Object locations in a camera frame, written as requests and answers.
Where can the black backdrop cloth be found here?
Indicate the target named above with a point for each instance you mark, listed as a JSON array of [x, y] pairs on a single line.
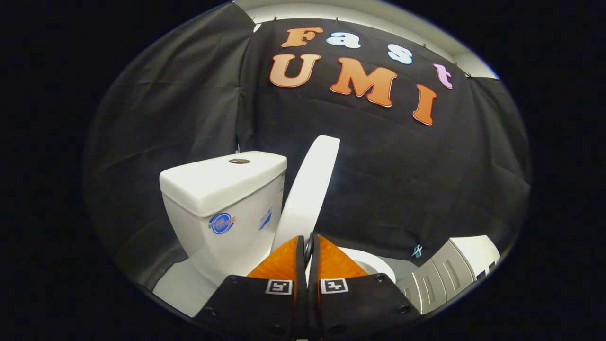
[[402, 166]]

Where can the white toilet seat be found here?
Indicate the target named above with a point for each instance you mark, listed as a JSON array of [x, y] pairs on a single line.
[[379, 268]]

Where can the white toilet with tank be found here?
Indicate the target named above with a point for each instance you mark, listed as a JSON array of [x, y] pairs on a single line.
[[222, 237]]

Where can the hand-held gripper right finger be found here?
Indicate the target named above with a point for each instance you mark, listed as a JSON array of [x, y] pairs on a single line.
[[360, 303]]

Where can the white toilet lid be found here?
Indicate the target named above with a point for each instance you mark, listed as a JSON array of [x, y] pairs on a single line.
[[307, 189]]

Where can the small light blue clip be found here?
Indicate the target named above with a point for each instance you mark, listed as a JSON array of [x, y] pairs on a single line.
[[416, 251]]

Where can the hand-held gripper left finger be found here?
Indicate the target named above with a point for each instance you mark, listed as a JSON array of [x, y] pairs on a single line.
[[255, 303]]

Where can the chrome flush button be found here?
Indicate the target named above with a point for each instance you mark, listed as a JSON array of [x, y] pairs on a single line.
[[239, 161]]

